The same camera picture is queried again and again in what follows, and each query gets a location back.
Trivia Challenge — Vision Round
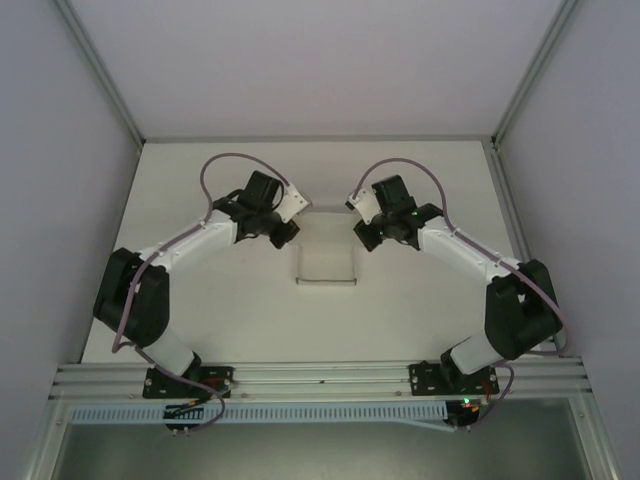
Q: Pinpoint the white paper box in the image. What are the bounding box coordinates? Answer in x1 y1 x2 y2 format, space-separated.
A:
291 212 360 289

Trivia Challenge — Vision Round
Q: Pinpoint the black controller board green light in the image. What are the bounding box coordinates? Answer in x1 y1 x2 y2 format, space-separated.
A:
446 397 495 432

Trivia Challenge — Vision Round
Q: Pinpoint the grey metal panel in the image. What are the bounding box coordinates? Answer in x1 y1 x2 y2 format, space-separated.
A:
49 397 617 480

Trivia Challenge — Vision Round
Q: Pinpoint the aluminium table edge rail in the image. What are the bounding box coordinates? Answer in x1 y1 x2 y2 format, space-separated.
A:
489 147 532 262

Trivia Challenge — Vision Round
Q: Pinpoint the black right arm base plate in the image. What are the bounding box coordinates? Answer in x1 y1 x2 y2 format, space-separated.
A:
408 361 501 397

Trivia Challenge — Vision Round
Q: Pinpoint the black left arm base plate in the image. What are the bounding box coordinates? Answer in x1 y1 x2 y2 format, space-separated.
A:
143 366 236 400

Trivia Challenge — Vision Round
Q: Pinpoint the aluminium mounting rail beam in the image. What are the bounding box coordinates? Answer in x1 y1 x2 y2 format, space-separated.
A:
49 355 592 402

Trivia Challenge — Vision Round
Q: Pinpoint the aluminium frame post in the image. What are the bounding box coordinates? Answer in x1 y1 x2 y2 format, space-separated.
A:
489 0 582 151
52 0 147 149

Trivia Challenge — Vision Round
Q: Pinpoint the white slotted cable duct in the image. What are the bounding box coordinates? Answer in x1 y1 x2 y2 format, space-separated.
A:
71 402 449 424

